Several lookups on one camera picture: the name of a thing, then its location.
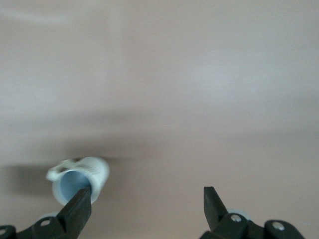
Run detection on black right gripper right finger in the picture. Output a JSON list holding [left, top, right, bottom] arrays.
[[203, 186, 307, 239]]

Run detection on grey ceramic mug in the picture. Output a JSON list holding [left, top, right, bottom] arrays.
[[46, 156, 111, 206]]

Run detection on brown table cover cloth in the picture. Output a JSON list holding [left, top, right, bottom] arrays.
[[0, 0, 319, 239]]

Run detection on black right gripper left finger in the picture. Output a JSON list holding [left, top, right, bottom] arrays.
[[0, 188, 92, 239]]

